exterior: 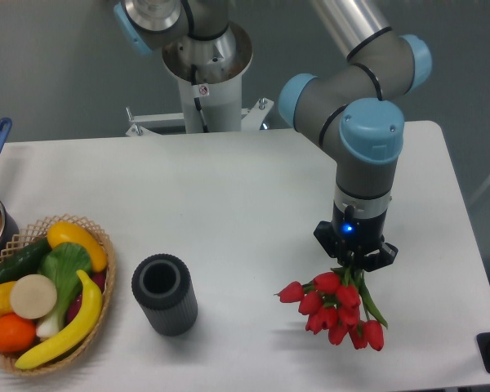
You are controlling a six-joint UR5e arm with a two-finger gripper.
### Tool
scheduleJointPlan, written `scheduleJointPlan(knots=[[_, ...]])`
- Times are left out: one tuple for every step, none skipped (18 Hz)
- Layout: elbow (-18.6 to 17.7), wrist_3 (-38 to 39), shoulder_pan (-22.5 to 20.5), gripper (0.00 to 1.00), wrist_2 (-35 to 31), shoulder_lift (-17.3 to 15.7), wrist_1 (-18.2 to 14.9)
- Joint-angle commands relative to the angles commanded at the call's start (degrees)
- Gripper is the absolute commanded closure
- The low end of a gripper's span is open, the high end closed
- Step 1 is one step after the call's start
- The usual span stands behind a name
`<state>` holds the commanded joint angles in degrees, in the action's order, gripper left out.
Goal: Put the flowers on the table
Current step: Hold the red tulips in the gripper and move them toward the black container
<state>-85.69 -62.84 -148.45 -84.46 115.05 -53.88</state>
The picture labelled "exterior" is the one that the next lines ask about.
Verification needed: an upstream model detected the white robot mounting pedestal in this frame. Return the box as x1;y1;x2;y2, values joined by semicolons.
126;22;274;136

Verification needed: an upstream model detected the orange fruit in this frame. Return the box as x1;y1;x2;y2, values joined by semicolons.
0;314;36;354

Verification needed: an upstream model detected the green bok choy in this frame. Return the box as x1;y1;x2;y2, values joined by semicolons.
36;243;91;341

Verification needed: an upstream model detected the woven wicker basket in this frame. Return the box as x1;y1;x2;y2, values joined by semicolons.
0;214;116;376

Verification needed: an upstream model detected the red tulip bouquet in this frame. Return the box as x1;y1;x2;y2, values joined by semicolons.
275;267;388;351

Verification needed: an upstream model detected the dark red eggplant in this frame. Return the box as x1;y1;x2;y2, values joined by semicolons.
65;273;106;325

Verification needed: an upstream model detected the green cucumber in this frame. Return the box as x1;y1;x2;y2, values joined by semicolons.
0;238;51;284

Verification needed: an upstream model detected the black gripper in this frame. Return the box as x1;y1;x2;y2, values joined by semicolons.
314;206;399;272

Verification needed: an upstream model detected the beige round radish slice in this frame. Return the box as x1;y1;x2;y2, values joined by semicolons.
10;274;57;319

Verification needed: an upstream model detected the yellow banana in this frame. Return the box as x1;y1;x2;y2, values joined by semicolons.
15;269;103;371

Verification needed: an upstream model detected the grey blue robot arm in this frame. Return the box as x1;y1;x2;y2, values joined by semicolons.
114;1;432;272

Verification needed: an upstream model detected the dark grey ribbed vase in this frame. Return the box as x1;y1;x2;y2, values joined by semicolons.
131;253;198;336

